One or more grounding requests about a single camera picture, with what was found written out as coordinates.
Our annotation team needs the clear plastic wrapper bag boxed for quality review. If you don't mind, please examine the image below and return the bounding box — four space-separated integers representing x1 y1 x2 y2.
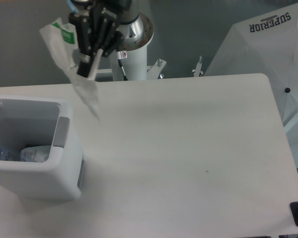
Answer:
39 17 99 119

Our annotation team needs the white mounting bracket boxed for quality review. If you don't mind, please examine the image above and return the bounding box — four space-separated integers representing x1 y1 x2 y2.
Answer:
95 68 113 82
147 59 167 80

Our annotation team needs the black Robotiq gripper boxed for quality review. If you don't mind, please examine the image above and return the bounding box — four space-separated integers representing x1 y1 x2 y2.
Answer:
69 0 132 76

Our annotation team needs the white middle mounting bracket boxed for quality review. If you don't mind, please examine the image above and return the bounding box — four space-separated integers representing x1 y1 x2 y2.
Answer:
147 59 167 80

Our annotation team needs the white plastic trash can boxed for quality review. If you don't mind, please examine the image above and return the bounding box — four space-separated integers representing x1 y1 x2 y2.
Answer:
0 94 85 200

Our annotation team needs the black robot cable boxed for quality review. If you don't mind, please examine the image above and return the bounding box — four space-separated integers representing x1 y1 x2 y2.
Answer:
117 52 129 81

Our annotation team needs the white Superior umbrella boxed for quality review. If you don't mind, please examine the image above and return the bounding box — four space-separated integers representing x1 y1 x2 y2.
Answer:
205 3 298 122

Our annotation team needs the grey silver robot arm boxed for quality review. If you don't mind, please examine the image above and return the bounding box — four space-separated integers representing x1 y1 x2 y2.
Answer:
69 0 135 77

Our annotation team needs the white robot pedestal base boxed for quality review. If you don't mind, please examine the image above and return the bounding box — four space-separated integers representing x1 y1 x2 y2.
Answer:
109 13 154 81

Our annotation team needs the metal right clamp bolt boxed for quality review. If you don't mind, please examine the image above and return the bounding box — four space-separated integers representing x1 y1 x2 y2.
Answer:
192 56 204 77

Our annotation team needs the clear plastic water bottle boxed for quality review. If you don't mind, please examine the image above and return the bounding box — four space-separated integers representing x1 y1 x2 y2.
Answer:
0 146 20 161

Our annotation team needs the white left mounting bracket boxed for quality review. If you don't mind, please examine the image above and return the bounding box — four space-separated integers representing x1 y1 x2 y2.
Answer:
95 68 113 82

